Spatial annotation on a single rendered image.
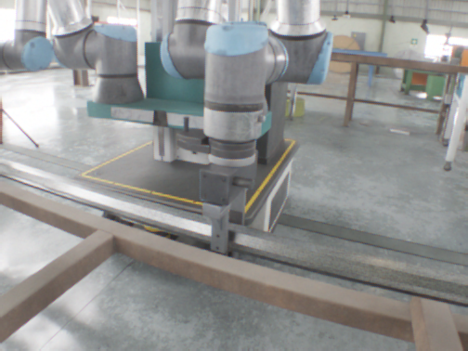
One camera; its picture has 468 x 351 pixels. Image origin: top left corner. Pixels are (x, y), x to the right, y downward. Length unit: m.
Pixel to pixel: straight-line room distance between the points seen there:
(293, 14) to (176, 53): 0.35
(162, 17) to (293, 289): 1.01
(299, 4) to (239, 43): 0.42
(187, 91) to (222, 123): 0.72
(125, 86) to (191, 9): 0.60
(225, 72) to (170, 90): 0.77
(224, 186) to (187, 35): 0.29
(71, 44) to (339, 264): 1.10
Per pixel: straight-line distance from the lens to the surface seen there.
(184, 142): 0.52
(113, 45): 1.16
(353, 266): 0.54
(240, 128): 0.46
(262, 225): 1.18
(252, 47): 0.45
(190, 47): 0.61
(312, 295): 0.73
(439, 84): 7.58
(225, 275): 0.77
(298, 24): 0.85
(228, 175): 0.45
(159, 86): 1.23
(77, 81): 6.81
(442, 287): 0.56
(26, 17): 1.00
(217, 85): 0.45
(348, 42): 13.60
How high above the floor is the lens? 0.79
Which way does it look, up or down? 21 degrees down
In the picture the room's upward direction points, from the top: 3 degrees clockwise
